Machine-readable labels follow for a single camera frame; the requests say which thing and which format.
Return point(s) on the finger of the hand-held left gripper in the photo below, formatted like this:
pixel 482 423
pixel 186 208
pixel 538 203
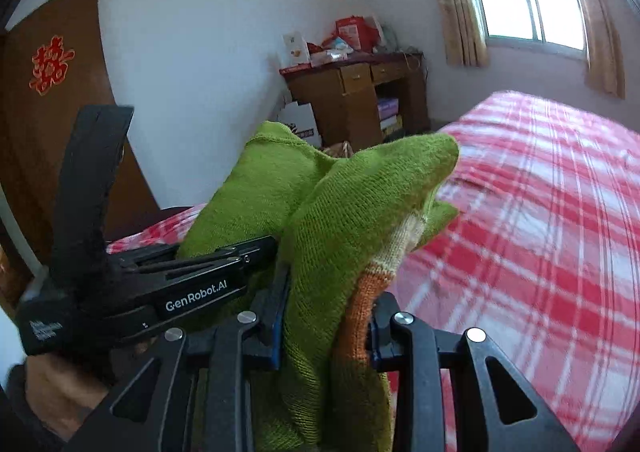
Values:
pixel 210 268
pixel 250 246

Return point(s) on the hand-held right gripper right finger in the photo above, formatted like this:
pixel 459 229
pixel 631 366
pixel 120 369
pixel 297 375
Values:
pixel 374 339

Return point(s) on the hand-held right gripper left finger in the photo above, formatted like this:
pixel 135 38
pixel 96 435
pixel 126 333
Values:
pixel 281 327

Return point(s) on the green knit sweater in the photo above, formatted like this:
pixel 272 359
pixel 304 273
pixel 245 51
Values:
pixel 350 212

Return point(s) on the person's left forearm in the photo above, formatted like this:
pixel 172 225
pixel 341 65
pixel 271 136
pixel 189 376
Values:
pixel 20 424

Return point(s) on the person's left hand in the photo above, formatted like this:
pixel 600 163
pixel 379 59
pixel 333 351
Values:
pixel 60 387

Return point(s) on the white cardboard box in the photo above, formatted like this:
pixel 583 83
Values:
pixel 300 119

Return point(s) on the wooden desk with drawers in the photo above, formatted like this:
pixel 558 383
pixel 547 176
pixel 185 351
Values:
pixel 345 106

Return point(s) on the red flat box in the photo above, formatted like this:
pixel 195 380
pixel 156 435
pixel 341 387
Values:
pixel 295 69

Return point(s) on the bed with pink plaid blanket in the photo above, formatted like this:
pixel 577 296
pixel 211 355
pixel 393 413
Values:
pixel 525 232

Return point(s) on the stack of books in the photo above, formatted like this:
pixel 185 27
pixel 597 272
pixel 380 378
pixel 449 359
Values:
pixel 389 115

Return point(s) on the brown wooden door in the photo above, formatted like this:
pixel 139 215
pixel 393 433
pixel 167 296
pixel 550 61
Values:
pixel 30 131

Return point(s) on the white printed carton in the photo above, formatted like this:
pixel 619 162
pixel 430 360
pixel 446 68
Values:
pixel 296 49

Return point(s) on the red gift bag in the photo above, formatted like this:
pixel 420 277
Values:
pixel 350 31

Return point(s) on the red paper door decoration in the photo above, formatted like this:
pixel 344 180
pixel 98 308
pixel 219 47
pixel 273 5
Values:
pixel 50 64

